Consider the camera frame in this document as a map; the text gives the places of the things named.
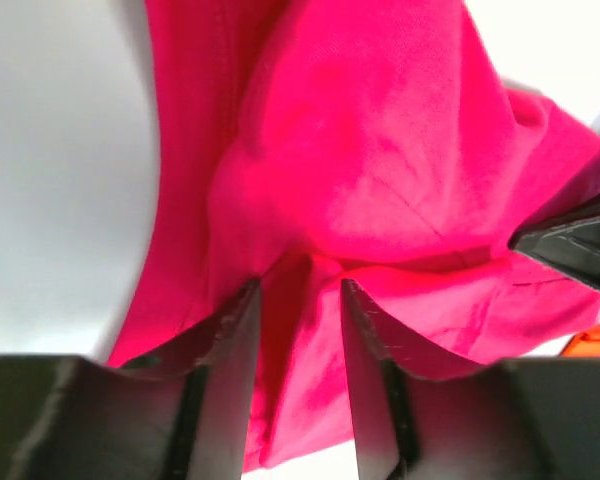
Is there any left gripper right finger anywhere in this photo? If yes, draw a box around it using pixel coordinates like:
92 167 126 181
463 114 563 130
340 280 600 479

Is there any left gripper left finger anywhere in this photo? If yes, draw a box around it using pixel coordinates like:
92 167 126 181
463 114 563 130
0 280 261 479

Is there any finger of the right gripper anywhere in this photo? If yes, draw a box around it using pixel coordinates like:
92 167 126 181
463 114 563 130
508 194 600 292

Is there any pink t-shirt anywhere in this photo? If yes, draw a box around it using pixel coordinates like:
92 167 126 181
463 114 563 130
110 1 600 471

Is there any folded orange t-shirt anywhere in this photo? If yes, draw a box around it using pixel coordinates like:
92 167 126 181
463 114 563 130
560 324 600 358

